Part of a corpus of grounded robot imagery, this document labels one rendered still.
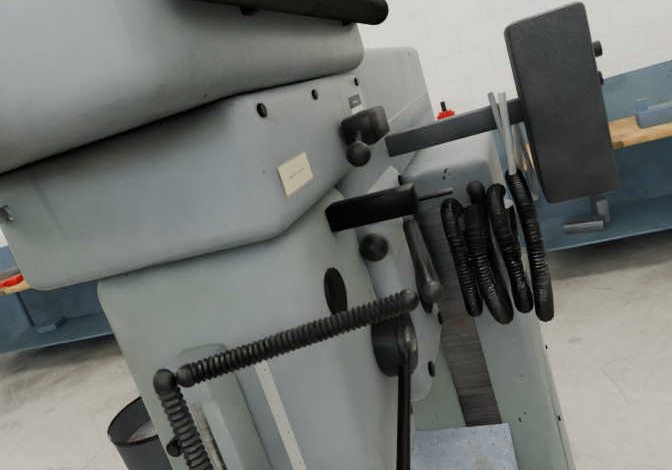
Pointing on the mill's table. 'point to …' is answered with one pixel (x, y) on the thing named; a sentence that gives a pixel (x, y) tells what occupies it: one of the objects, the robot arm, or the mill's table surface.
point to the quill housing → (370, 423)
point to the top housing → (137, 54)
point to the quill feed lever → (408, 360)
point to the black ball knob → (374, 247)
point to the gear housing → (180, 183)
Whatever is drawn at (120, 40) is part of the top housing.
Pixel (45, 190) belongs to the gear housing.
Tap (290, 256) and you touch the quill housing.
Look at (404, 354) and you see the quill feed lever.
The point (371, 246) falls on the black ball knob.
